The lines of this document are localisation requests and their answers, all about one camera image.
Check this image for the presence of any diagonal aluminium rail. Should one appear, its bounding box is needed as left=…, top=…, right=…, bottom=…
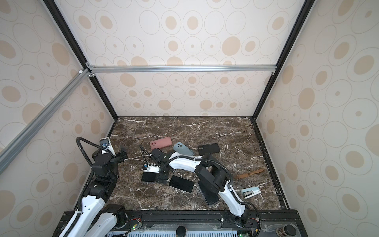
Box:
left=1, top=68, right=89, bottom=173

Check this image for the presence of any horizontal aluminium rail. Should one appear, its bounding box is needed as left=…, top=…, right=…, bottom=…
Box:
left=89, top=65, right=277, bottom=73

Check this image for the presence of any white stapler tool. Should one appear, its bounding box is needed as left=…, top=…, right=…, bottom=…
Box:
left=241, top=187, right=261, bottom=200

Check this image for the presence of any black base frame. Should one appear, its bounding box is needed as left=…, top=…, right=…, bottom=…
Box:
left=53, top=206, right=307, bottom=237

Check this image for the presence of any light blue phone case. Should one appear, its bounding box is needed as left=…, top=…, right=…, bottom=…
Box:
left=173, top=142, right=194, bottom=156

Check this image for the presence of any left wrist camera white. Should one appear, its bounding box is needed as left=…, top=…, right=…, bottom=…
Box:
left=100, top=137, right=116, bottom=158

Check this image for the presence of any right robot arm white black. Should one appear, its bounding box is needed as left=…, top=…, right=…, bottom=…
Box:
left=143, top=149, right=256, bottom=227

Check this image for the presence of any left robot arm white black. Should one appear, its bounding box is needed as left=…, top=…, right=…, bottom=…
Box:
left=59, top=137, right=127, bottom=237

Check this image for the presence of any black round knob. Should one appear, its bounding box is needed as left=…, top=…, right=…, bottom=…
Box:
left=175, top=226, right=187, bottom=237

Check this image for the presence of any blue phone black screen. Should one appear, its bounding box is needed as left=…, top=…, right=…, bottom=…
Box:
left=141, top=172, right=157, bottom=182

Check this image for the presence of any black button right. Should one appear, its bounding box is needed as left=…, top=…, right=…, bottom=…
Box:
left=277, top=225, right=297, bottom=237

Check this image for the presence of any pink phone case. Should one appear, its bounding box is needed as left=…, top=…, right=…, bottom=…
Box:
left=150, top=137, right=172, bottom=150

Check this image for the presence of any middle black phone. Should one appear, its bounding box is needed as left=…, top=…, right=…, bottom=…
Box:
left=169, top=175, right=194, bottom=193

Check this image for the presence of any black phone case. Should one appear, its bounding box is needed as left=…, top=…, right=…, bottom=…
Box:
left=198, top=143, right=220, bottom=156

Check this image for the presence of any right black phone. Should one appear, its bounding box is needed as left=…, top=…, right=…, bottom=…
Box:
left=198, top=181, right=219, bottom=206

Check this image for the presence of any brown leather strap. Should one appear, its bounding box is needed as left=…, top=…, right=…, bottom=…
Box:
left=235, top=168, right=265, bottom=180

